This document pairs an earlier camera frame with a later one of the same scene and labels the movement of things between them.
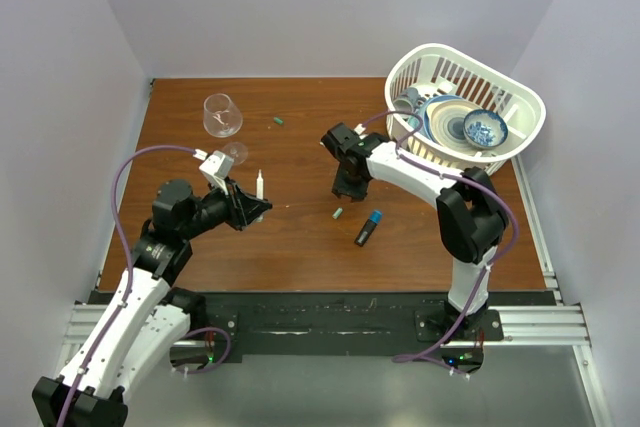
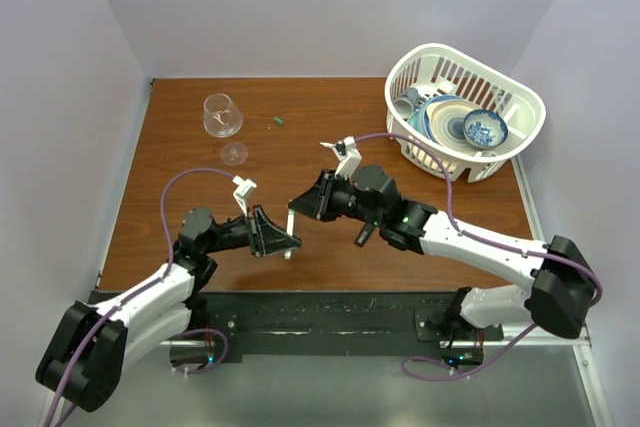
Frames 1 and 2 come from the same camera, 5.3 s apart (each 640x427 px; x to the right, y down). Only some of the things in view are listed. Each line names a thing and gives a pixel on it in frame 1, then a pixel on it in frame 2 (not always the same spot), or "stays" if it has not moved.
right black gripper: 357,193 -> 316,203
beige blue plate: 446,118 stays
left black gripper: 235,201 -> 258,226
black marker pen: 366,232 stays
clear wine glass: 222,118 stays
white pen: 260,191 -> 290,223
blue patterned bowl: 485,129 stays
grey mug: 408,101 stays
